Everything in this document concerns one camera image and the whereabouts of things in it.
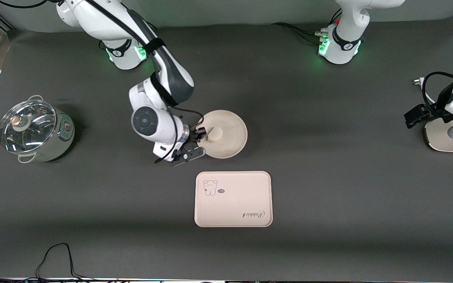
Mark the white steamed bun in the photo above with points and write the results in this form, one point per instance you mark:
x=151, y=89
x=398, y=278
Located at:
x=215, y=134

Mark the round cream plate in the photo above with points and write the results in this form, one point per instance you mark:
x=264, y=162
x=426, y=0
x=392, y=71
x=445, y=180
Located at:
x=232, y=137

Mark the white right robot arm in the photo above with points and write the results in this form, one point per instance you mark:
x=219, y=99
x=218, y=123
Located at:
x=92, y=17

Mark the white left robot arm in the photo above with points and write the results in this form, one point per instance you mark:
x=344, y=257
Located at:
x=344, y=47

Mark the cream rectangular rabbit tray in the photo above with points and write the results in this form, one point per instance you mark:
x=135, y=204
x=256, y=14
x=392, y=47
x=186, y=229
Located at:
x=232, y=204

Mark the cream toaster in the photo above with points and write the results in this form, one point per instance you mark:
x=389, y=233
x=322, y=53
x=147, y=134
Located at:
x=439, y=140

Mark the pale green electric pot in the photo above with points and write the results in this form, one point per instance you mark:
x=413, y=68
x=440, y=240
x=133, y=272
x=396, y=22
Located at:
x=64, y=135

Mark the glass pot lid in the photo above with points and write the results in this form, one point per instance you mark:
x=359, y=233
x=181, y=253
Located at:
x=26, y=131

